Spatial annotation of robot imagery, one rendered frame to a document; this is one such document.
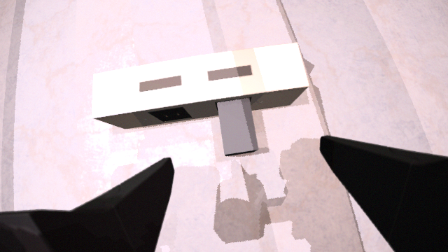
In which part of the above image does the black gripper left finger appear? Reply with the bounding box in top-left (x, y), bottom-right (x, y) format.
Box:
top-left (0, 157), bottom-right (175, 252)

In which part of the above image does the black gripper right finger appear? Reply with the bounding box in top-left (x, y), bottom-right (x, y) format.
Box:
top-left (320, 136), bottom-right (448, 252)

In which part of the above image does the black two-prong plug charger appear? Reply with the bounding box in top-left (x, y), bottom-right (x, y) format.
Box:
top-left (217, 97), bottom-right (259, 156)

